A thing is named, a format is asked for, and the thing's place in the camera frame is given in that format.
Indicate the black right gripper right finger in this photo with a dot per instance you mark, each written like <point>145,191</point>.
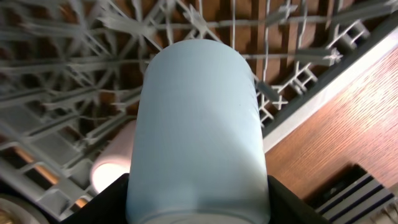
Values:
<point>287,208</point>

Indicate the grey round plate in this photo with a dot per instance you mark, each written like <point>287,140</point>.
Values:
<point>17,211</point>

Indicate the grey dishwasher rack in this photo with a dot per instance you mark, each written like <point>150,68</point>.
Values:
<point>72,73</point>

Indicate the light blue plastic cup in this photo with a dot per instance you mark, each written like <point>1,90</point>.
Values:
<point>198,150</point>

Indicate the pink plastic cup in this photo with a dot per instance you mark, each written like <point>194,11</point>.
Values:
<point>115,160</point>

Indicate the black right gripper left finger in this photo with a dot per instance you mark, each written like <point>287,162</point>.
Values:
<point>108,207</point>

